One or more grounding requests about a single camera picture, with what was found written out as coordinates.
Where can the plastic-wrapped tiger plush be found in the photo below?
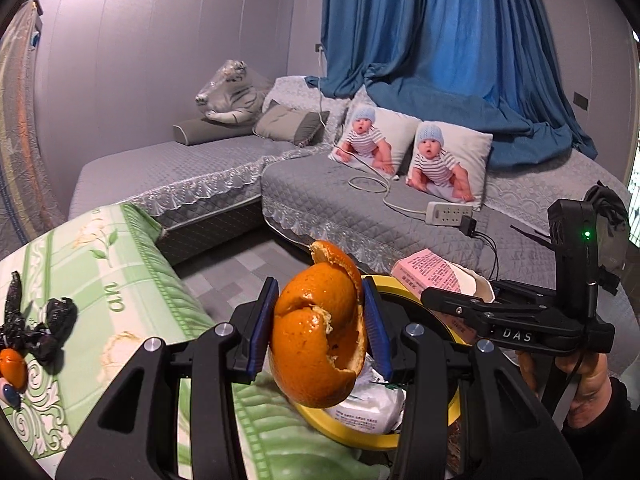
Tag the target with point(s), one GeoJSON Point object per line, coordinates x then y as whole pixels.
{"type": "Point", "coordinates": [235, 95]}

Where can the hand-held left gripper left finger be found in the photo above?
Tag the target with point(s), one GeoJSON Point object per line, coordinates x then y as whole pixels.
{"type": "Point", "coordinates": [261, 330]}

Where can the grey cushion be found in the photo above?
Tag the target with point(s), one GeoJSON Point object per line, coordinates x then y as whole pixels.
{"type": "Point", "coordinates": [290, 125]}

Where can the baby print pillow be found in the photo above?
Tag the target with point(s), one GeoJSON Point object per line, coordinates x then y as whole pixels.
{"type": "Point", "coordinates": [370, 135]}
{"type": "Point", "coordinates": [440, 165]}

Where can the grey bolster pillow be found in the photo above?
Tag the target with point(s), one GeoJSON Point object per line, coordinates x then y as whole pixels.
{"type": "Point", "coordinates": [205, 132]}

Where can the person's right hand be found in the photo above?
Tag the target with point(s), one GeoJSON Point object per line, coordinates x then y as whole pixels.
{"type": "Point", "coordinates": [592, 380]}

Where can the person's right forearm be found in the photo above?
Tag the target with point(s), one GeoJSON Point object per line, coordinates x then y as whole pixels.
{"type": "Point", "coordinates": [605, 450]}

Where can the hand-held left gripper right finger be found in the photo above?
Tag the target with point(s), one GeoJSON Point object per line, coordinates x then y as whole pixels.
{"type": "Point", "coordinates": [376, 330]}

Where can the white tissue packet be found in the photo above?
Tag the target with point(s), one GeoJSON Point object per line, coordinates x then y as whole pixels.
{"type": "Point", "coordinates": [370, 410]}

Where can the black plastic bag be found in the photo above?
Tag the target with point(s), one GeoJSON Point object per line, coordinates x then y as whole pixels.
{"type": "Point", "coordinates": [55, 315]}

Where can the white power strip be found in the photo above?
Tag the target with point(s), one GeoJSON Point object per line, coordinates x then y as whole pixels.
{"type": "Point", "coordinates": [445, 213]}

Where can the grey sofa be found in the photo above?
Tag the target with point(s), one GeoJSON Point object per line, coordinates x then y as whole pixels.
{"type": "Point", "coordinates": [350, 200]}

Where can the blue curtain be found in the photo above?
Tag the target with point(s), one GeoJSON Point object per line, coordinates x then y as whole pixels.
{"type": "Point", "coordinates": [450, 35]}

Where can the small orange fruit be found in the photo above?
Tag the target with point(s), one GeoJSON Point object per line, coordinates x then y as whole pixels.
{"type": "Point", "coordinates": [14, 367]}

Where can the large orange peel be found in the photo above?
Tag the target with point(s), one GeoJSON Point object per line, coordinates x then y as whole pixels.
{"type": "Point", "coordinates": [310, 320]}

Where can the pink packet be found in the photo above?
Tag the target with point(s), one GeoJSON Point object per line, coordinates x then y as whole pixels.
{"type": "Point", "coordinates": [430, 272]}

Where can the black charger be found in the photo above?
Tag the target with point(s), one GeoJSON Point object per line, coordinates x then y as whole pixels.
{"type": "Point", "coordinates": [468, 226]}

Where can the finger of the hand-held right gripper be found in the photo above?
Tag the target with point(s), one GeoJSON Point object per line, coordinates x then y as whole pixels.
{"type": "Point", "coordinates": [525, 292]}
{"type": "Point", "coordinates": [460, 305]}

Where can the wall switch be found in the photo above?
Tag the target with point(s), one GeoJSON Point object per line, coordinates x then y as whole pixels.
{"type": "Point", "coordinates": [581, 100]}

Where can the yellow-rimmed black bin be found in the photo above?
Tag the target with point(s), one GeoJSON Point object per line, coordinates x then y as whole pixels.
{"type": "Point", "coordinates": [350, 435]}

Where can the green floral tablecloth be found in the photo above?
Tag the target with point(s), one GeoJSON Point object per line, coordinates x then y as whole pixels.
{"type": "Point", "coordinates": [125, 285]}

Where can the green and white bag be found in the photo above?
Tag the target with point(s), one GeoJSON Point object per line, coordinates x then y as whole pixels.
{"type": "Point", "coordinates": [372, 372]}

